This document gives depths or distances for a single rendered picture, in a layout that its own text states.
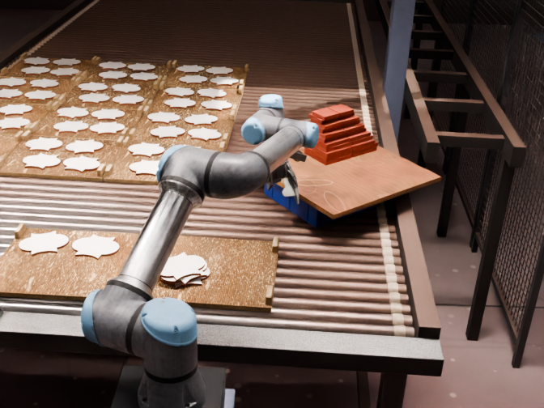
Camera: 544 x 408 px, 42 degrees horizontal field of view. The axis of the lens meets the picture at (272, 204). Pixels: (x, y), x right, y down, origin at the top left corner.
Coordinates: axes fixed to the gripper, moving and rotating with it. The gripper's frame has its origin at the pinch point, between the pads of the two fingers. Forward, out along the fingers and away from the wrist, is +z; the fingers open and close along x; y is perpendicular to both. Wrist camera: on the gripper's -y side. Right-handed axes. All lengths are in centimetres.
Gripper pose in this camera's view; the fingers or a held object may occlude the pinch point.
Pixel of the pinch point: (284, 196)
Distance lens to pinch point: 231.8
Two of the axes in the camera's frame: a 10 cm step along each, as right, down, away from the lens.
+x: 6.4, 3.2, -7.0
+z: 0.9, 8.7, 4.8
